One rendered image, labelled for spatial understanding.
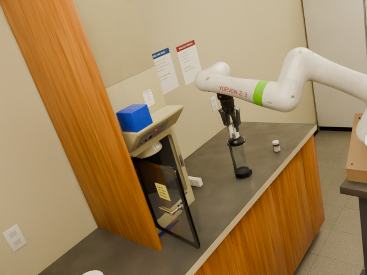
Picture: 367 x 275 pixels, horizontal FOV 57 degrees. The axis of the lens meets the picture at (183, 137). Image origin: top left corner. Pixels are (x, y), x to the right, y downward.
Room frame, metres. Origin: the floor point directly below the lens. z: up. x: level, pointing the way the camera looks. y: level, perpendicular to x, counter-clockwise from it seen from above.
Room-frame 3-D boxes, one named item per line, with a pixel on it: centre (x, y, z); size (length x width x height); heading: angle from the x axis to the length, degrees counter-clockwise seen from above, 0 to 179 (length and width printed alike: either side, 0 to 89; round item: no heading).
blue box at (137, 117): (1.42, 0.18, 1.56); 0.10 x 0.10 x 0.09; 44
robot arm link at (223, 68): (1.76, -0.28, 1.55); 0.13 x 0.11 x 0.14; 131
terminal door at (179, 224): (1.29, 0.15, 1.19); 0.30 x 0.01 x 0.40; 37
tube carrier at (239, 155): (1.76, -0.28, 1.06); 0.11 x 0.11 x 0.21
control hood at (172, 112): (1.49, 0.11, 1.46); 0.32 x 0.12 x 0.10; 134
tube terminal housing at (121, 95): (1.62, 0.24, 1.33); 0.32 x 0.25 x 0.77; 134
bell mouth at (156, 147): (1.61, 0.20, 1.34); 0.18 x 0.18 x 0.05
